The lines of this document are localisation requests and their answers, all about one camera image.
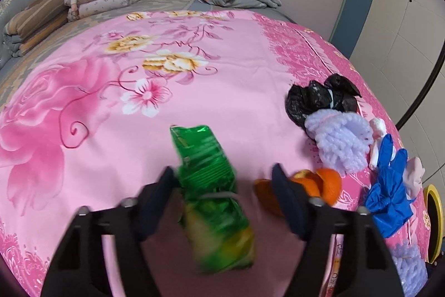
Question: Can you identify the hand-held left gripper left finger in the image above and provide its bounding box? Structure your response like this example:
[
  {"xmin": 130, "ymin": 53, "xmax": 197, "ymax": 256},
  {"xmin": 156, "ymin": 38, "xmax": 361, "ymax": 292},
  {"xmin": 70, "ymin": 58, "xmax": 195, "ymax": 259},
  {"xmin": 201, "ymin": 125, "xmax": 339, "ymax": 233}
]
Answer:
[{"xmin": 41, "ymin": 166, "xmax": 181, "ymax": 297}]

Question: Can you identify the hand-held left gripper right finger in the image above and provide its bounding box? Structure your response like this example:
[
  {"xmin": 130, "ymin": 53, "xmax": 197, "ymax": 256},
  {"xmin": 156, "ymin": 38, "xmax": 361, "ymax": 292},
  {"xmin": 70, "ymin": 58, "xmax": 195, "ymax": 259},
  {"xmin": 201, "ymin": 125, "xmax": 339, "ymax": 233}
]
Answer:
[{"xmin": 272, "ymin": 163, "xmax": 406, "ymax": 297}]

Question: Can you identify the orange peel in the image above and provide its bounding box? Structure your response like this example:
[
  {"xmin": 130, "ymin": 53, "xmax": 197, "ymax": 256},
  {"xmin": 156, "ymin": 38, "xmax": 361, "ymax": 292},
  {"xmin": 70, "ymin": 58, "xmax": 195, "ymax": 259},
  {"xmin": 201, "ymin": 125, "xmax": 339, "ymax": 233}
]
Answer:
[{"xmin": 254, "ymin": 169, "xmax": 343, "ymax": 217}]

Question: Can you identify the green snack packet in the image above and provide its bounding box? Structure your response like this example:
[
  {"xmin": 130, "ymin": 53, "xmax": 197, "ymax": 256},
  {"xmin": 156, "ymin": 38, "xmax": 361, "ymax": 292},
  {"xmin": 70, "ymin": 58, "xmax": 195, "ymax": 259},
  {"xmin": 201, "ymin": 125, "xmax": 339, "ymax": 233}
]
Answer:
[{"xmin": 170, "ymin": 125, "xmax": 256, "ymax": 275}]

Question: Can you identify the blue rubber glove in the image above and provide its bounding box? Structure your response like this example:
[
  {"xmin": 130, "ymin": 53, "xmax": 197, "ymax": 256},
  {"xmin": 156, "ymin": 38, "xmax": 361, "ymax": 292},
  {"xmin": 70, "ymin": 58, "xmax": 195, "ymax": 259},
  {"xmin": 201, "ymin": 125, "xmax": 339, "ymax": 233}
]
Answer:
[{"xmin": 364, "ymin": 133, "xmax": 416, "ymax": 238}]

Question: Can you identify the yellow rimmed bin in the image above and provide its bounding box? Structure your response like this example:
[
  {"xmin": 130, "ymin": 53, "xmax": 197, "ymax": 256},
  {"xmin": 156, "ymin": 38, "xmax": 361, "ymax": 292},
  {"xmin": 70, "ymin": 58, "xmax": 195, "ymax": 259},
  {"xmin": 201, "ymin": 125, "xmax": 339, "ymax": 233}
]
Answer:
[{"xmin": 422, "ymin": 184, "xmax": 445, "ymax": 264}]

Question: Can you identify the lavender chenille cloth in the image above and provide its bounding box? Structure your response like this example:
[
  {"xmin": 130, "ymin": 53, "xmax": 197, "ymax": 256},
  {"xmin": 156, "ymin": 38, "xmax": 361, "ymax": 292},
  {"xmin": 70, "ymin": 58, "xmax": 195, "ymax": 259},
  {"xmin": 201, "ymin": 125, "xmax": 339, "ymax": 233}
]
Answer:
[{"xmin": 305, "ymin": 109, "xmax": 374, "ymax": 176}]

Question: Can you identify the white red printed wrapper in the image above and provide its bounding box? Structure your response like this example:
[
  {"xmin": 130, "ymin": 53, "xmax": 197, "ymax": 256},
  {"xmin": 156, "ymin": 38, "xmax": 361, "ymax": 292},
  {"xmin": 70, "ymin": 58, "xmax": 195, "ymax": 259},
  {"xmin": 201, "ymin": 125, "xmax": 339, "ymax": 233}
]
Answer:
[{"xmin": 325, "ymin": 234, "xmax": 345, "ymax": 297}]

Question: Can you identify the black plastic bag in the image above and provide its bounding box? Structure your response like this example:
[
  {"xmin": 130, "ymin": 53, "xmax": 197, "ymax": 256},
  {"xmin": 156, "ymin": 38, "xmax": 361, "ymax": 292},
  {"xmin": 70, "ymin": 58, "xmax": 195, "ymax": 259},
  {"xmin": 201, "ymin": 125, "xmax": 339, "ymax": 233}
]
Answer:
[{"xmin": 286, "ymin": 73, "xmax": 362, "ymax": 129}]

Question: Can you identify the pink floral bedspread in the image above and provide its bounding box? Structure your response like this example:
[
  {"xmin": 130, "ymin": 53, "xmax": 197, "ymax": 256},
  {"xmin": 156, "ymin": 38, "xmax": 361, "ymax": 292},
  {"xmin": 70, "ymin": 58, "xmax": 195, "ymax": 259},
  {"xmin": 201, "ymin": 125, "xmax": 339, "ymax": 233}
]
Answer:
[{"xmin": 0, "ymin": 10, "xmax": 432, "ymax": 297}]

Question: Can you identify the lavender foam fruit net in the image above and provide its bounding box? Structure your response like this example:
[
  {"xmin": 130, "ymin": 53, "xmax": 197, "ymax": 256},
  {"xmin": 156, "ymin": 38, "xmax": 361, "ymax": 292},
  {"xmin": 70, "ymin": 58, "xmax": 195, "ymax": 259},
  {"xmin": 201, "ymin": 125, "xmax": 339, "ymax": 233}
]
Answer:
[{"xmin": 391, "ymin": 243, "xmax": 428, "ymax": 297}]

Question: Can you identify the brown striped pillow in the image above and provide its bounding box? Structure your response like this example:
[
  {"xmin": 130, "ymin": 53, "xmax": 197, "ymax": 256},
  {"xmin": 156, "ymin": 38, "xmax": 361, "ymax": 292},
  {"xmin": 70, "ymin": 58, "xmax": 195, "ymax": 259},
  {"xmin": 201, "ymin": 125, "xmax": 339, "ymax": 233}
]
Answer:
[{"xmin": 3, "ymin": 0, "xmax": 70, "ymax": 56}]

